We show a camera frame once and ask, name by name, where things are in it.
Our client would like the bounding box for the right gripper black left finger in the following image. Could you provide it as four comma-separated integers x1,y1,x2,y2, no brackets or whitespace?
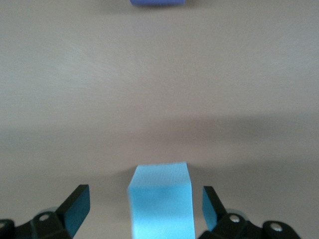
0,184,91,239

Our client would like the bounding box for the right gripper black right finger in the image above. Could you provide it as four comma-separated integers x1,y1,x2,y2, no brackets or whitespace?
199,186,304,239

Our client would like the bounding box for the light blue foam block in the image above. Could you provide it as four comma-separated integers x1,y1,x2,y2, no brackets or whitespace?
127,161,195,239

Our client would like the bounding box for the purple foam block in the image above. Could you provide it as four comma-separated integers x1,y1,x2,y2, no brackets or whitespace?
129,0,186,7

